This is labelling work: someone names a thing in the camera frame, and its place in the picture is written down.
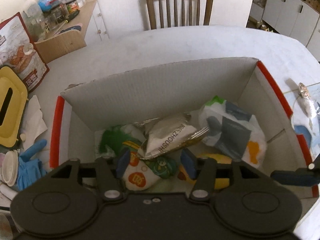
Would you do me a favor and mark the yellow snack box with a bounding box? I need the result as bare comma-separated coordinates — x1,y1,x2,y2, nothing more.
177,149,232,192

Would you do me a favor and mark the white grey orange plastic bag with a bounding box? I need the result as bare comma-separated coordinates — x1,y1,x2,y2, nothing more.
198,95,267,168

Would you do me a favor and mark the silver foil snack bag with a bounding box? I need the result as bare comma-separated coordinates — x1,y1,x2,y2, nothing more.
133,112,209,160

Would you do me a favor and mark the green orange snack packet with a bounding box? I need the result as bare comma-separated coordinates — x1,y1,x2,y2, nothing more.
96,125,177,191

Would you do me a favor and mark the red white cardboard box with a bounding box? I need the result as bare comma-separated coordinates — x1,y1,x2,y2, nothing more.
49,56,320,198

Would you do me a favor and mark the blue rubber glove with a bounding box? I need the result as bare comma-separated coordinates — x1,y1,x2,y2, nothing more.
17,139,47,191

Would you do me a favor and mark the white crumpled tissue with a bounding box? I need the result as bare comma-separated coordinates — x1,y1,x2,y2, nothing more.
20,95,48,150

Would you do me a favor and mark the brown cardboard box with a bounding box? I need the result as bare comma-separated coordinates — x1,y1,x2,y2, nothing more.
35,30,87,63

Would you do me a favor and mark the white drawer sideboard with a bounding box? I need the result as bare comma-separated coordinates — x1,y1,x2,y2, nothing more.
45,0,109,46

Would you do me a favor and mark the red white snack bag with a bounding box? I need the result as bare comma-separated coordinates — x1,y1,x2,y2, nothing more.
1,12,49,92

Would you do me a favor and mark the brown wooden chair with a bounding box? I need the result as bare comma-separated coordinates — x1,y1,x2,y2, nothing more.
146,0,214,30

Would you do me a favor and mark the grey wooden wall cabinet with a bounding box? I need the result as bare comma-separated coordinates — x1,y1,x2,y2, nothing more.
249,0,319,60

